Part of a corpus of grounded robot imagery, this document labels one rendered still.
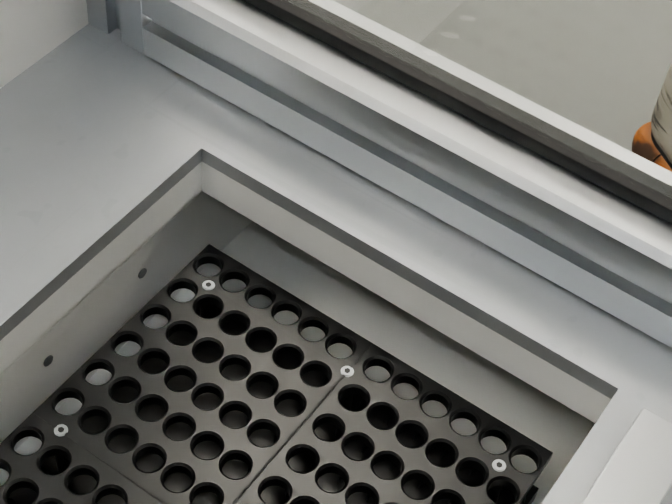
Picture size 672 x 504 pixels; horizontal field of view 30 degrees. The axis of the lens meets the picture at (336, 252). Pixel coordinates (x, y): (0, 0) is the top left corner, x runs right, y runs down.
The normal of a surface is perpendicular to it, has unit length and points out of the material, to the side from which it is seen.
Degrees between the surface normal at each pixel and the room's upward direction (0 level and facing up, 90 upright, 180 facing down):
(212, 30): 90
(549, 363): 90
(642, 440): 0
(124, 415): 0
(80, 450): 0
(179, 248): 90
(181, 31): 90
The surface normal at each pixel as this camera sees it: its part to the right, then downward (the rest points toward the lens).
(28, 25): 0.82, 0.48
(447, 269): 0.07, -0.64
